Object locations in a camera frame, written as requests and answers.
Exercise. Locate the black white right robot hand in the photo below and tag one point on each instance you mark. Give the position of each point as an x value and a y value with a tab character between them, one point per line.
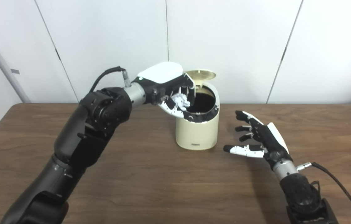
271	140

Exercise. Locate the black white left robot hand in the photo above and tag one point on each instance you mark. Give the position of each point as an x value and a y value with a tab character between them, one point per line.
161	74

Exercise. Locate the white paper ball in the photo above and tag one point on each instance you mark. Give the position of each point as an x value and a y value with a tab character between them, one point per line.
180	101

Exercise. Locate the round cream bin lid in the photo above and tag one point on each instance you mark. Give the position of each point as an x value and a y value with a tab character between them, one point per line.
203	75

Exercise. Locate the cream-colored tabletop bin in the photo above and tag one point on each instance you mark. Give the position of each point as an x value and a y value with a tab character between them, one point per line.
197	133

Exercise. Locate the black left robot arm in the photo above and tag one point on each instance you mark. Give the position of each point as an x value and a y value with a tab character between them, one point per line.
79	140

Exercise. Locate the small grey wall tag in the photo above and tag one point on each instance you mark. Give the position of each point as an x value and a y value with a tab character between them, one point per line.
15	71

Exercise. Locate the grey wall corner post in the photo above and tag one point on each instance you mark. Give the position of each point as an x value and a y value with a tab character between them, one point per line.
1	62

